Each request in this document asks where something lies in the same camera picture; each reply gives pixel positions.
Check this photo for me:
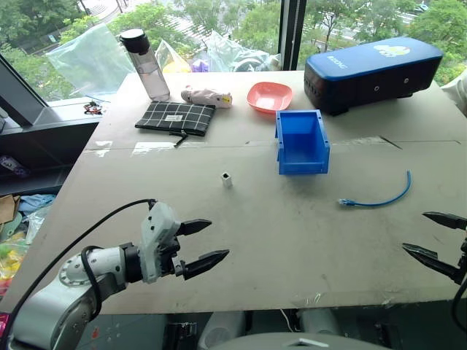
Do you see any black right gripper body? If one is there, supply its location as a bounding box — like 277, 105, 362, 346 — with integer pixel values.
458, 226, 467, 286

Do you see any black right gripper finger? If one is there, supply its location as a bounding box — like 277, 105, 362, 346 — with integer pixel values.
401, 242, 463, 285
422, 211, 467, 231

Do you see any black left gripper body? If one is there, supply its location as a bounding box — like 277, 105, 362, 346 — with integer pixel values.
155, 234, 185, 279

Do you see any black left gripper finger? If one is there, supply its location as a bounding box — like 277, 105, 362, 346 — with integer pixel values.
176, 219, 213, 237
181, 249, 231, 281

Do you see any black white grid pouch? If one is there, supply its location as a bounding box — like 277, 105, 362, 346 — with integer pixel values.
134, 101, 217, 149

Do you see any grey rounded robot body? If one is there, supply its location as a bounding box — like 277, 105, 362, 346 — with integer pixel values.
196, 308, 395, 350

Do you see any blue plastic storage bin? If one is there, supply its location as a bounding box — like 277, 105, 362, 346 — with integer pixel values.
274, 109, 331, 176

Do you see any pink plastic bowl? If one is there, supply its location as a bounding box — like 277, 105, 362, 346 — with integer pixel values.
246, 82, 294, 114

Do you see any blue and black padded box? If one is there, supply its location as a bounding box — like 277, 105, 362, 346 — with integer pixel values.
304, 36, 444, 117

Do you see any clear water bottle black lid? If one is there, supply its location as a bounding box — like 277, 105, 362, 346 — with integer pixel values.
119, 28, 171, 102

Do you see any dark grey side cabinet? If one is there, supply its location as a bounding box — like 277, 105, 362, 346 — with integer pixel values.
0, 54, 101, 198

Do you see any crumpled clear plastic bag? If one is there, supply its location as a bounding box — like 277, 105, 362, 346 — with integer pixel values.
204, 30, 282, 73

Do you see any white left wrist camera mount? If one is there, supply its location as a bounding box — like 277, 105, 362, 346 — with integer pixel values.
139, 201, 181, 284

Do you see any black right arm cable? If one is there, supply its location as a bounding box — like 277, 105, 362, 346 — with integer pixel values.
451, 284, 467, 333

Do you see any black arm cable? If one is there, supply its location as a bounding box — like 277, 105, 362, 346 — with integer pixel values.
9, 198, 157, 324
451, 284, 467, 333

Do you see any blue ethernet cable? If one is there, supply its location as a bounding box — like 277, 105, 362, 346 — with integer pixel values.
337, 169, 413, 209

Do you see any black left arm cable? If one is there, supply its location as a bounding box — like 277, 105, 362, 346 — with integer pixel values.
9, 198, 157, 324

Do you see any black window frame post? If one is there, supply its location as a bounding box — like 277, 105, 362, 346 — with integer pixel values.
277, 0, 307, 71

